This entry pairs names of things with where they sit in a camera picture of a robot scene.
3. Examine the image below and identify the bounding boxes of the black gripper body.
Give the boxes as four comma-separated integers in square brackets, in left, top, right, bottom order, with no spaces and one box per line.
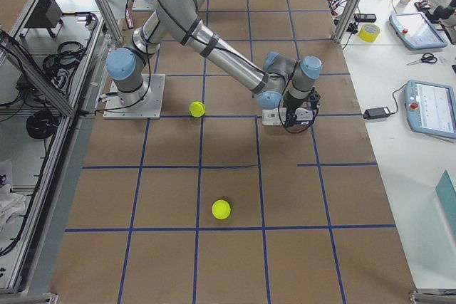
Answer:
[284,88,321,112]

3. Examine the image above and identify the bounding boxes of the white blue tennis ball can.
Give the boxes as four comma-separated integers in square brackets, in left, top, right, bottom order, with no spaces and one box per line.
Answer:
[262,107,316,126]

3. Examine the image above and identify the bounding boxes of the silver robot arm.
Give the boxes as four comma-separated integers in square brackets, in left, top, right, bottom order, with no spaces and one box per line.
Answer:
[106,0,322,132]

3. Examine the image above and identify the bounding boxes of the tennis ball near gripper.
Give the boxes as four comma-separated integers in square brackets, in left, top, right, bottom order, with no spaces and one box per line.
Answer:
[189,101,206,117]

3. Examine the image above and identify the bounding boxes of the front tennis ball Roland Garros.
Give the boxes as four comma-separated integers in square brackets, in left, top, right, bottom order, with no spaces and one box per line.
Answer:
[211,199,231,220]

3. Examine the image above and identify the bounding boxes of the black power brick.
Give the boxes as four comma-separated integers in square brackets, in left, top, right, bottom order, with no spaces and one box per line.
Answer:
[363,107,392,120]

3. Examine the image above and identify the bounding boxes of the yellow tape roll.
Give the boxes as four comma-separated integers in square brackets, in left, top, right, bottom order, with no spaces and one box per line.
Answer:
[358,23,380,43]

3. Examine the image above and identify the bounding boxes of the black phone device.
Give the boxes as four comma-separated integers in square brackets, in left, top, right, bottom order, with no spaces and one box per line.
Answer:
[353,14,377,23]

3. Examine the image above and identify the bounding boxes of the lower teach pendant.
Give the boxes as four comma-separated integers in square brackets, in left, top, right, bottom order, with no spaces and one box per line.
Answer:
[404,80,455,139]

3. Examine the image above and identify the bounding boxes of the teach pendant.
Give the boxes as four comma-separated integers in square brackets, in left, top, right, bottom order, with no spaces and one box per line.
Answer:
[389,12,447,50]
[404,80,455,139]

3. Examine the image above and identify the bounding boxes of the upper teach pendant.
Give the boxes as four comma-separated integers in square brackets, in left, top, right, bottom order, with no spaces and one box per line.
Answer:
[389,12,447,50]

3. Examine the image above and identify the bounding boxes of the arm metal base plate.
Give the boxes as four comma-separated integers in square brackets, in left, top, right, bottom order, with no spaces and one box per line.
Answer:
[103,73,166,120]
[132,0,157,12]

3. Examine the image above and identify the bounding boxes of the black handled scissors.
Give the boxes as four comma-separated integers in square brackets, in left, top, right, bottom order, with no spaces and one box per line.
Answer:
[407,53,437,65]

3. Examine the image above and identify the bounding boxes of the aluminium frame post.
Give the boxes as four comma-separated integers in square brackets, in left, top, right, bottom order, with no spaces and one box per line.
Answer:
[333,0,379,43]

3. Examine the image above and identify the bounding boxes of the coiled black cables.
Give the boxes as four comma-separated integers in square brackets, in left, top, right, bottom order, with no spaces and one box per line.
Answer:
[26,108,55,140]

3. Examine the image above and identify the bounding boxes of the aluminium frame rail left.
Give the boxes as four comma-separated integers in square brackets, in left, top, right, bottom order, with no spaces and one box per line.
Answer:
[1,29,75,117]

